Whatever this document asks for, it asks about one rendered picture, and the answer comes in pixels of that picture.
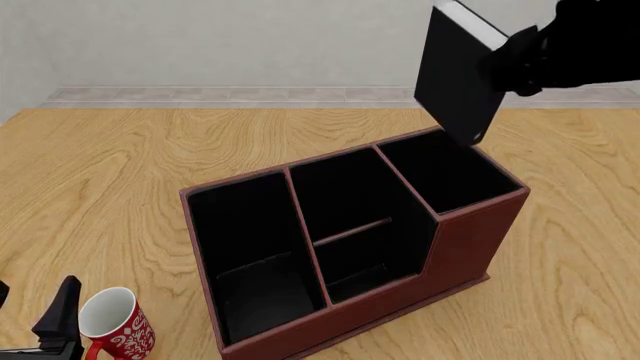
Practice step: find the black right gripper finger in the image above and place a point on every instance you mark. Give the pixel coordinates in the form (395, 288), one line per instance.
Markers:
(515, 67)

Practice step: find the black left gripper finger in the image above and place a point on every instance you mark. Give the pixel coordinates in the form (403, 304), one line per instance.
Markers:
(62, 311)
(3, 292)

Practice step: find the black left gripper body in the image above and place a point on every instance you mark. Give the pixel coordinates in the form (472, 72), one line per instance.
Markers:
(55, 352)

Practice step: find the black book with white pages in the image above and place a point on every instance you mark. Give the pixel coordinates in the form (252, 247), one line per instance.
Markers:
(450, 82)

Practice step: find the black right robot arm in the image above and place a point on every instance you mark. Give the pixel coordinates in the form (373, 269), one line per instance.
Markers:
(595, 41)

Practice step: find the red-brown desk caddy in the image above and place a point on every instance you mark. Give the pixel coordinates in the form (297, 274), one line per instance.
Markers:
(475, 240)

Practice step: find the red white patterned mug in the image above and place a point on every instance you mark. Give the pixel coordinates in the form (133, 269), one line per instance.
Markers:
(132, 332)

